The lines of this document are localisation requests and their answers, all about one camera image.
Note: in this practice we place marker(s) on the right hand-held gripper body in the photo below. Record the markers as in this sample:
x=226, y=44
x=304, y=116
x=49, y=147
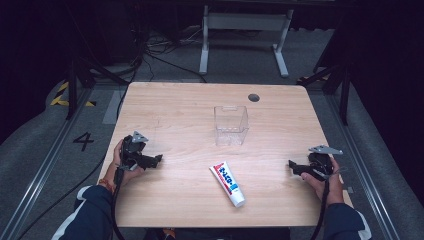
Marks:
x=321, y=160

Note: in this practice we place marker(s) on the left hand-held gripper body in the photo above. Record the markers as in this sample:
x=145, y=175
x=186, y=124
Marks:
x=134, y=151

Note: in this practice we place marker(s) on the white toothpaste tube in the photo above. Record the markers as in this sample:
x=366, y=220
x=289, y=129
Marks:
x=228, y=184

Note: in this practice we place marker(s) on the clear plastic box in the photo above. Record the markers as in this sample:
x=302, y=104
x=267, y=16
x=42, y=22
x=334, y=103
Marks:
x=231, y=125

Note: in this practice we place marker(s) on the person's left hand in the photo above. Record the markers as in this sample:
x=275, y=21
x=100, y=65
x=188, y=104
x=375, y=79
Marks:
x=124, y=173

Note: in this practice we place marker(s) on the person's right hand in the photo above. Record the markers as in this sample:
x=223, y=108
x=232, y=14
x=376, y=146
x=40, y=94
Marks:
x=328, y=186

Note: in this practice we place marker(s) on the black metal stand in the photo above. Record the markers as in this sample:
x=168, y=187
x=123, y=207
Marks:
x=333, y=85
x=87, y=78

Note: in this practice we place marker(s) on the white metal table frame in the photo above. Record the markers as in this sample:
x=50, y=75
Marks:
x=245, y=38

